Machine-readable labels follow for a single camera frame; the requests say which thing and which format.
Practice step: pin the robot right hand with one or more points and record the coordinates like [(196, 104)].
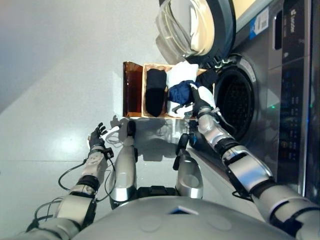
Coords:
[(205, 100)]

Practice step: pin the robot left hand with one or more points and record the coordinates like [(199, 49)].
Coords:
[(96, 140)]

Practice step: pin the navy blue garment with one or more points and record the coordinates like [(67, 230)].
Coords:
[(180, 93)]

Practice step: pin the white garment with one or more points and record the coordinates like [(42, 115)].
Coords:
[(180, 73)]

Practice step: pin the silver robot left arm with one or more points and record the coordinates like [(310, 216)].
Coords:
[(93, 162)]

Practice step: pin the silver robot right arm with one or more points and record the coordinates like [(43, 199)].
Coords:
[(245, 170)]

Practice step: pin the grey front-load washing machine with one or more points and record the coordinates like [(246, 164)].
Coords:
[(265, 100)]

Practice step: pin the crumpled black garment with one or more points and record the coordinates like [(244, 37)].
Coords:
[(206, 77)]

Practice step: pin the rolled black garment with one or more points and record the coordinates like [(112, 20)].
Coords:
[(156, 95)]

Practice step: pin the wicker laundry basket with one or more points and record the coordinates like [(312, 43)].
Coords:
[(144, 95)]

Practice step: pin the round glass washer door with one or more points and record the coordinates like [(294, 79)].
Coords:
[(200, 25)]

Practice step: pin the robot right leg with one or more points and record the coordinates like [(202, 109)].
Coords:
[(188, 175)]

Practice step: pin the blue energy label sticker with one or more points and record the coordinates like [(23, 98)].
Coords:
[(260, 23)]

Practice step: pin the beige and white cabinet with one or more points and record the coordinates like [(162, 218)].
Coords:
[(250, 7)]

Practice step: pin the grey robot torso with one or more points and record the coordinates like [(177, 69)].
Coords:
[(175, 225)]

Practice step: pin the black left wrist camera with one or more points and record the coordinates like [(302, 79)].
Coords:
[(108, 153)]

